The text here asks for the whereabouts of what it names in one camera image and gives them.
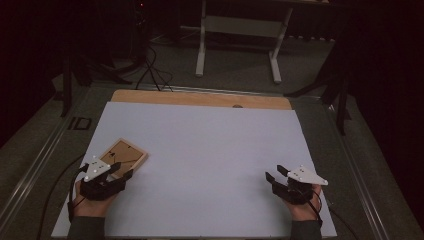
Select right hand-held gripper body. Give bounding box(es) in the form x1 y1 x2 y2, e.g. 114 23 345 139
272 164 329 205

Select black floor cables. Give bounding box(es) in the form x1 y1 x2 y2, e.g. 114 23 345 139
134 44 174 93

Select black metal stand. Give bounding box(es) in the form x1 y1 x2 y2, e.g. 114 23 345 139
284 43 353 136
59 53 134 118

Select person's left hand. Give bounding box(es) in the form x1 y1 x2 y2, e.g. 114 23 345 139
72 181 116 218

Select right hand-held gripper cable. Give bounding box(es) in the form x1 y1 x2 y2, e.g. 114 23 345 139
308 189 324 228

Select person's right hand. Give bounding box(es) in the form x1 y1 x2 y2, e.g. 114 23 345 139
285 185 323 222

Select thin black floor cable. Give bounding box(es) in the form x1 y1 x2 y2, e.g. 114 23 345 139
35 153 86 240
328 207 360 240

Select dark equipment with red light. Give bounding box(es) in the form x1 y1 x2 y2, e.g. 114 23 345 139
130 0 152 68

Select metal floor rail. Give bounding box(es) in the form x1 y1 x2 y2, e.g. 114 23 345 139
146 83 284 98
324 103 391 240
0 113 73 228

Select white table mat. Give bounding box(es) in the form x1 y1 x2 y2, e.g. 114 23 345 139
51 101 338 239

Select left hand-held gripper cable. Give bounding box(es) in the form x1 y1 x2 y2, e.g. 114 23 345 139
67 163 90 223

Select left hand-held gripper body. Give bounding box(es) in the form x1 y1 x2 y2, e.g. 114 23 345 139
79 155 125 201

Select wooden picture frame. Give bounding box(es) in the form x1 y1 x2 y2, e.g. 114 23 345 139
99 138 149 179

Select hand-held gripper cable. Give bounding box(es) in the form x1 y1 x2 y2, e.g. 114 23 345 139
67 163 90 223
308 189 324 228

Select white metal desk frame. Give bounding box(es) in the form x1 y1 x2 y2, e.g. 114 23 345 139
194 0 331 84

